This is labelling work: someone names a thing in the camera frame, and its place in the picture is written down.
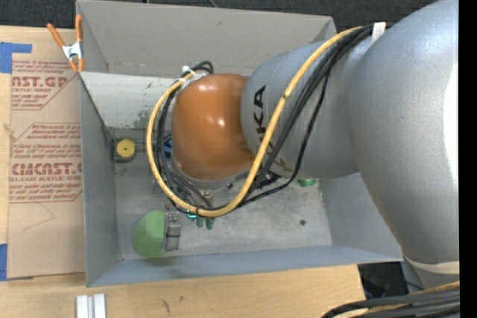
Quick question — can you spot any yellow round object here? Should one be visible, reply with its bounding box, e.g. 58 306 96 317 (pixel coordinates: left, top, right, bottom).
113 138 138 163

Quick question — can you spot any brown cardboard board, red print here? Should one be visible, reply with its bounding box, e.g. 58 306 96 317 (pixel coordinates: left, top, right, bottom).
0 25 87 282

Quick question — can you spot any grey metal bin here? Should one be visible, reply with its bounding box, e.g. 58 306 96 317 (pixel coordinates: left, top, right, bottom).
75 0 405 288

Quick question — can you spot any green ball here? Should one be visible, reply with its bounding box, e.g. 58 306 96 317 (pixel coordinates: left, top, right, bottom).
130 210 168 259

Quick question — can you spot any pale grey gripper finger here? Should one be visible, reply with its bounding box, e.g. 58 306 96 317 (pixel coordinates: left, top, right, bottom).
172 212 183 252
164 212 174 252

